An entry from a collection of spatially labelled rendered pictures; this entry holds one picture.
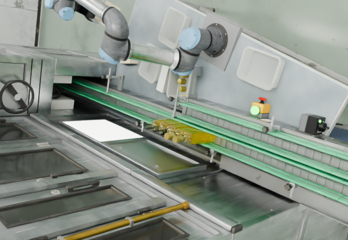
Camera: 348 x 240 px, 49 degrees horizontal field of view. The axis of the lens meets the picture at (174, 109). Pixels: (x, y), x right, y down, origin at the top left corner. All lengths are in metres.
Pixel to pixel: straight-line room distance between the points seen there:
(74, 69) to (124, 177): 1.14
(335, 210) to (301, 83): 0.60
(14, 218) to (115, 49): 0.92
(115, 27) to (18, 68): 0.86
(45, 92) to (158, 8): 0.91
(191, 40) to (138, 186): 0.81
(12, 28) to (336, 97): 4.38
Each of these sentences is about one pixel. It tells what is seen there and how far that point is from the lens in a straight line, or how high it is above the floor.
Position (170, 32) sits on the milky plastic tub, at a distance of 2.48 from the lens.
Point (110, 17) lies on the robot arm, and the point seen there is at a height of 1.38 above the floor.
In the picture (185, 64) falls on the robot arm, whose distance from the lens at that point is 2.08.
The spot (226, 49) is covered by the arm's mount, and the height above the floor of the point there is 0.77.
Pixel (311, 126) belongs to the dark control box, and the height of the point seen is 0.84.
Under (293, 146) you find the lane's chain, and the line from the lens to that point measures 1.82.
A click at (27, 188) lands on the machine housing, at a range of 1.56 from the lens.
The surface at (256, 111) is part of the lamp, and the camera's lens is 1.93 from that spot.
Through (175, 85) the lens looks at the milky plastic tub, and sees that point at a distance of 2.37.
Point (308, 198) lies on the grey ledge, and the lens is 1.83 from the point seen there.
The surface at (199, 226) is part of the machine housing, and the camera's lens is 1.47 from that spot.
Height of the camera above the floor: 2.48
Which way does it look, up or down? 45 degrees down
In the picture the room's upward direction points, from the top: 92 degrees counter-clockwise
